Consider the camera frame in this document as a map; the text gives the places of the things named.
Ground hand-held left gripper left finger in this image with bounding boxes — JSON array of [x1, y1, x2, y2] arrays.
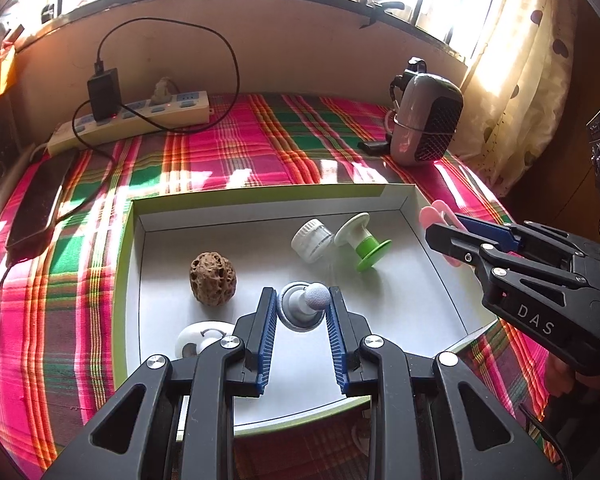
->
[[42, 286, 279, 480]]

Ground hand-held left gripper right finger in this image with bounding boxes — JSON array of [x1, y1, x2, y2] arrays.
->
[[327, 286, 563, 480]]

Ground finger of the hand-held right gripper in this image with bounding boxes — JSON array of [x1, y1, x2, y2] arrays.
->
[[452, 212, 600, 273], [425, 223, 581, 306]]

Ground looped pink clip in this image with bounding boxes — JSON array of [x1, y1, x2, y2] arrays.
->
[[419, 200, 461, 267]]

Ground grey white round knob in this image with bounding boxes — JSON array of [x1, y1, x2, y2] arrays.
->
[[277, 281, 329, 332]]

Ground white disc with knob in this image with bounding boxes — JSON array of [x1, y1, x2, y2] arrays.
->
[[175, 321, 237, 358]]

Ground white cardboard box green sides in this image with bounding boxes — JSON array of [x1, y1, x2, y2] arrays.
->
[[111, 183, 501, 436]]

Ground brown walnut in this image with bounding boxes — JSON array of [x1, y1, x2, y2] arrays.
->
[[189, 252, 237, 306]]

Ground green white spool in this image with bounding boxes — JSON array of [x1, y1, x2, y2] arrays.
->
[[334, 212, 393, 273]]

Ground white ribbed plastic cap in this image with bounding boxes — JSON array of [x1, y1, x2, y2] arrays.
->
[[291, 218, 337, 264]]

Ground small grey space heater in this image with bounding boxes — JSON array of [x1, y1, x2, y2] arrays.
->
[[386, 57, 465, 167]]

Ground cream dotted curtain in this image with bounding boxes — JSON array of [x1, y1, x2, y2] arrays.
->
[[462, 0, 581, 198]]

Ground plaid tablecloth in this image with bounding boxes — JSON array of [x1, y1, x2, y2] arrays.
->
[[0, 91, 556, 480]]

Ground cream power strip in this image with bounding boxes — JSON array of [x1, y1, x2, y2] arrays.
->
[[47, 91, 215, 157]]

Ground black phone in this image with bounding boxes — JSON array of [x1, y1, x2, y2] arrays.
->
[[5, 152, 76, 261]]

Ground beige plug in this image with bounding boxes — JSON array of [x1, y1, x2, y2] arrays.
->
[[151, 76, 177, 107]]

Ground black charger adapter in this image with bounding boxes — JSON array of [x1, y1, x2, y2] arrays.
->
[[87, 67, 122, 123]]

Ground black charger cable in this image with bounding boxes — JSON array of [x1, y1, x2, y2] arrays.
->
[[55, 17, 242, 226]]

